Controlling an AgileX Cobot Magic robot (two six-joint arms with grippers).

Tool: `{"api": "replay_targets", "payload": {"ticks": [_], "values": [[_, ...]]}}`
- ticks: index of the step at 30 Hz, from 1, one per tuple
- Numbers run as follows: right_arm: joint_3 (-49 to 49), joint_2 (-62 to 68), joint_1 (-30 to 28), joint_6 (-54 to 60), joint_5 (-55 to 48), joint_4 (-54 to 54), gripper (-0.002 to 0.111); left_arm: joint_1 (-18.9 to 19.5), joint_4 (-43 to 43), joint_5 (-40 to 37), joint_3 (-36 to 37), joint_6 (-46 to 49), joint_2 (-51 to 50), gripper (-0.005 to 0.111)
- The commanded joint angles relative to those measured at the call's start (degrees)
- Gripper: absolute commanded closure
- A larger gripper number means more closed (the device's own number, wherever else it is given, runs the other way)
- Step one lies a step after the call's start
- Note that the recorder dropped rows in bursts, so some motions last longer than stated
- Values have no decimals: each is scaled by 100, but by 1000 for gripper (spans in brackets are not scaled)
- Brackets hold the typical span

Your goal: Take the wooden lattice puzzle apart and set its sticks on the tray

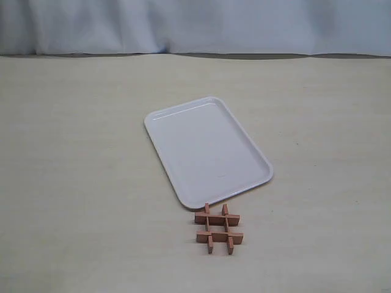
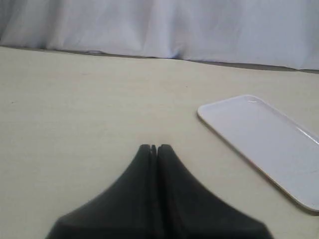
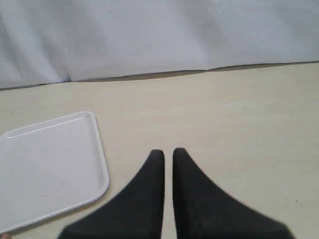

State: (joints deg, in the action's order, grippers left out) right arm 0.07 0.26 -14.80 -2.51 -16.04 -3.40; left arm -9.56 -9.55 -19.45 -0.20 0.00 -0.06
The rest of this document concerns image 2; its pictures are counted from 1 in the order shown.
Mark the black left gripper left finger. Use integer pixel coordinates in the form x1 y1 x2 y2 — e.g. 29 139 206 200
47 144 158 239

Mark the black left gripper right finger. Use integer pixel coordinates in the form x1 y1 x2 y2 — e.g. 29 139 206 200
157 144 271 239

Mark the white rectangular plastic tray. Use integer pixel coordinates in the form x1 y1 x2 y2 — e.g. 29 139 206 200
197 95 319 212

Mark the white backdrop curtain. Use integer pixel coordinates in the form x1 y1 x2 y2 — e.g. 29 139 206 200
0 0 319 70

